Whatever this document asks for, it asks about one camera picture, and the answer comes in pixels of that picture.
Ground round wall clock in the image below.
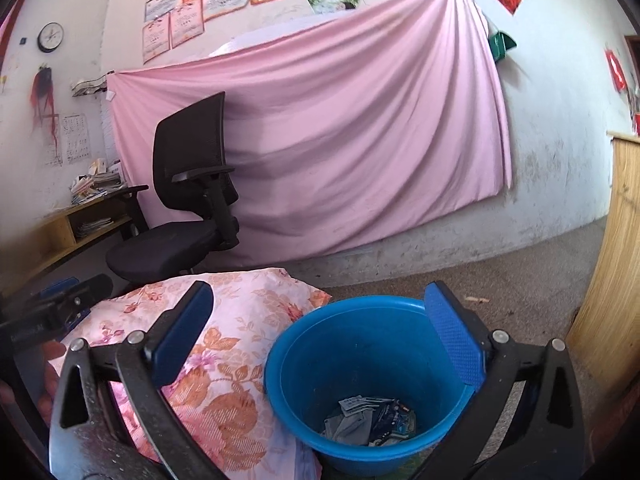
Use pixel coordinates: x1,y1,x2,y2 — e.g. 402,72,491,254
37,22,64,53

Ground trash in bucket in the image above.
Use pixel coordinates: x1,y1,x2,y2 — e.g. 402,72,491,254
321,396,416,446

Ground floral pink blanket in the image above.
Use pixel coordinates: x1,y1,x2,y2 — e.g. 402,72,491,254
62,268,331,479

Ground blue plastic bucket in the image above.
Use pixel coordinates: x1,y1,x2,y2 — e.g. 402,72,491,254
264,296,472,477

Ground pink hanging cloth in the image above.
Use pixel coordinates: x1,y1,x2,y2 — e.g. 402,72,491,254
107,0,512,266

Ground black office chair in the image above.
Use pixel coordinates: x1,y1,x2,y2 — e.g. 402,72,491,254
106,92,240,285

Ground stack of books papers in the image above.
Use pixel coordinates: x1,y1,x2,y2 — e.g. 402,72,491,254
70,158,126,205

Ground blue cardboard box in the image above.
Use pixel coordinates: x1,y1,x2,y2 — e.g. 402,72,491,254
38,278,90,322

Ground red hanging bag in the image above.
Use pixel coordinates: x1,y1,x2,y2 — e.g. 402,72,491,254
605,49,627,93

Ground person's left hand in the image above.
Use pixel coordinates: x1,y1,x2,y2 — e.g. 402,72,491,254
37,340,66,426

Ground green wall holder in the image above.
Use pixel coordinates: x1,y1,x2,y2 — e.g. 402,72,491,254
488,32,518,63

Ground wall rack with items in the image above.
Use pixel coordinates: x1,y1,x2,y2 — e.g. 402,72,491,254
70,74,107,98

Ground wooden desk shelf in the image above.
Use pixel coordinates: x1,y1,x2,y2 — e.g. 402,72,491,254
16,188,136,282

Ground wooden cabinet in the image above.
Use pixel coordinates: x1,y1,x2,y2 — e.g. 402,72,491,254
566,130,640,401

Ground wall calendar sheets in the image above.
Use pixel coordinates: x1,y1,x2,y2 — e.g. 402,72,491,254
44,114,91,166

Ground red black wall ornament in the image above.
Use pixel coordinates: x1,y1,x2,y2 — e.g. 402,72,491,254
29,65,58,148

